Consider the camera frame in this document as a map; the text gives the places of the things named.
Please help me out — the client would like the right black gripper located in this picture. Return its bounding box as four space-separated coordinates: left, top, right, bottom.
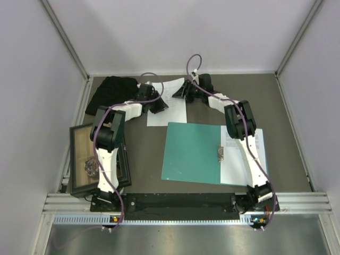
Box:
172 80 203 104

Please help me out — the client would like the teal plastic file folder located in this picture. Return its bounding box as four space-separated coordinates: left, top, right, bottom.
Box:
161 122 265 186

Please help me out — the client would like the metal folder clip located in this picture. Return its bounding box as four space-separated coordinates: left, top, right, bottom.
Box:
217 144 224 163

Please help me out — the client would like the white printed paper sheet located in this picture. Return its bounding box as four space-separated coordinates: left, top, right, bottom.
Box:
220 126 268 186

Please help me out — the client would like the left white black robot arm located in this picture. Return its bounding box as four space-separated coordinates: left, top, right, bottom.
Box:
90 83 168 211

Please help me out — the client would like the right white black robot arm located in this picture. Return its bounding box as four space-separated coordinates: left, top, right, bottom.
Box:
172 72 276 213

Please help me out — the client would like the black cloth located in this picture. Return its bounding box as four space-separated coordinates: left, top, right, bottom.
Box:
85 76 139 116

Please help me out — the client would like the patterned round item in box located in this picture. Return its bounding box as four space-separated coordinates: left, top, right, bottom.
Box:
84 157 99 178

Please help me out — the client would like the black framed display box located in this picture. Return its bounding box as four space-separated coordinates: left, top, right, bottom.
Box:
69 123 132 198

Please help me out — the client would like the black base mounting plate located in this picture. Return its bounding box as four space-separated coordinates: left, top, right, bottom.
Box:
89 193 279 213

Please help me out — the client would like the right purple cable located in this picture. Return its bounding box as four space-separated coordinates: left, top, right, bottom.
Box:
185 54 277 231

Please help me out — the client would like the purple cable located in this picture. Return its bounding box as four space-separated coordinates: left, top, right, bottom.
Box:
91 72 160 231
185 54 277 231

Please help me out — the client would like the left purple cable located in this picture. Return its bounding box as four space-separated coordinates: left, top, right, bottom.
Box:
91 72 160 231

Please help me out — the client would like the aluminium frame rail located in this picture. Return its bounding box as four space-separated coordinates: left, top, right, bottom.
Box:
39 0 90 80

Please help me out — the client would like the light blue slotted cable duct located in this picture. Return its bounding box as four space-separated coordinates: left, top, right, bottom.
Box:
54 214 256 225

